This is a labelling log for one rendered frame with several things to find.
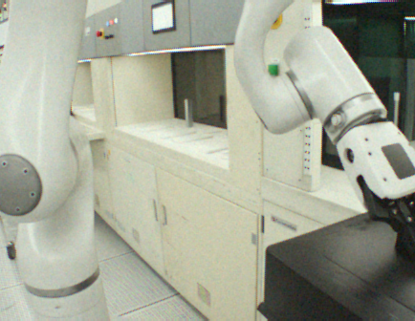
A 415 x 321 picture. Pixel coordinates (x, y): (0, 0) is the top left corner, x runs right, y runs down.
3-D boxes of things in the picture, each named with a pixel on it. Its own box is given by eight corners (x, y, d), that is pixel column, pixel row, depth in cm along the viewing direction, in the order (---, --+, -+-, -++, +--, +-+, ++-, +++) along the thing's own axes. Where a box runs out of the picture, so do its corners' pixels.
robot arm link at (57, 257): (13, 298, 46) (-28, 129, 39) (44, 239, 64) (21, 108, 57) (95, 295, 47) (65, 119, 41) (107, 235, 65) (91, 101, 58)
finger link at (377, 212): (357, 203, 39) (394, 226, 39) (367, 154, 43) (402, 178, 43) (350, 206, 40) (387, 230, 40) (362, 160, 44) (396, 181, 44)
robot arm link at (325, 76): (314, 118, 45) (378, 83, 43) (269, 44, 51) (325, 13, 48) (321, 140, 52) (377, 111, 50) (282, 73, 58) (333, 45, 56)
